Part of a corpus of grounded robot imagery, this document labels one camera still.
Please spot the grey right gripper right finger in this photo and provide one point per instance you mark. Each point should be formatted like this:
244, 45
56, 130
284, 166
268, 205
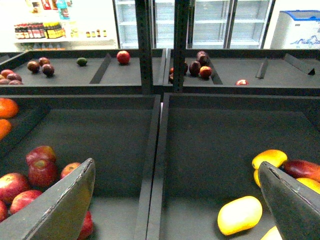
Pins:
294, 206

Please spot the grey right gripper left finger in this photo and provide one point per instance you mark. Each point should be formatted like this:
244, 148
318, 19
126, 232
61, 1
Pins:
58, 213

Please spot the yellow mango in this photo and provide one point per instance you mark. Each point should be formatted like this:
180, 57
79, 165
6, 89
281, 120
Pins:
273, 156
239, 215

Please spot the red mango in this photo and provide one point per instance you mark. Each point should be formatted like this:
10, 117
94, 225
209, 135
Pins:
298, 168

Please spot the green avocado far shelf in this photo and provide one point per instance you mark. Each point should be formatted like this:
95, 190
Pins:
81, 61

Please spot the red apple middle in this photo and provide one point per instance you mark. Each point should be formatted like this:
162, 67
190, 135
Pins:
42, 173

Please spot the red apple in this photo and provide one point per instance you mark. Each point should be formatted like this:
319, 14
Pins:
43, 152
11, 185
42, 173

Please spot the red apple front left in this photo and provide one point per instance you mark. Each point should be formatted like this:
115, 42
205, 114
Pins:
11, 185

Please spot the red apple top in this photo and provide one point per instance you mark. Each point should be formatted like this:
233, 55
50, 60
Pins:
43, 152

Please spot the orange fruit lower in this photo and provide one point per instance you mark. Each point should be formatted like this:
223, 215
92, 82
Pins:
5, 128

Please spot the orange fruit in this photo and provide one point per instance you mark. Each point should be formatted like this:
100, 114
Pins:
8, 108
5, 128

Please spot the orange fruit upper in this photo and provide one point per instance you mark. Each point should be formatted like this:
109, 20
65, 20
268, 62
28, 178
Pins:
8, 108

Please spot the red apple far shelf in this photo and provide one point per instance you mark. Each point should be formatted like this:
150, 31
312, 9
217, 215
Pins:
123, 57

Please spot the white chest freezer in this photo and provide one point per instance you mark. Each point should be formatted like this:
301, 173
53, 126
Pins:
297, 29

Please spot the glass door refrigerator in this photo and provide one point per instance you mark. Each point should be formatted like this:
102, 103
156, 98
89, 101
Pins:
214, 24

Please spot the black vertical post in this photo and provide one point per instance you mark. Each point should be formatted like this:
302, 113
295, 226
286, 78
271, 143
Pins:
142, 12

